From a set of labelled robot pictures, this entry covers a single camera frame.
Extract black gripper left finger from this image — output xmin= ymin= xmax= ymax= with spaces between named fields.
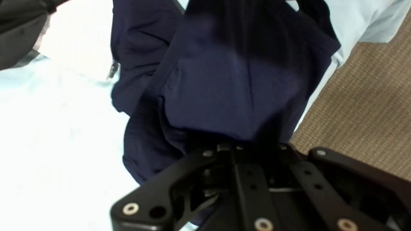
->
xmin=109 ymin=145 xmax=241 ymax=231

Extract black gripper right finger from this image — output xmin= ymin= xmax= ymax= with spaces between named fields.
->
xmin=239 ymin=143 xmax=411 ymax=231

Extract navy blue cloth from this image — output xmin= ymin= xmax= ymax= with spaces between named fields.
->
xmin=109 ymin=0 xmax=343 ymax=186

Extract black garment with swoosh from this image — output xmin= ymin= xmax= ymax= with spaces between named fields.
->
xmin=0 ymin=0 xmax=68 ymax=72

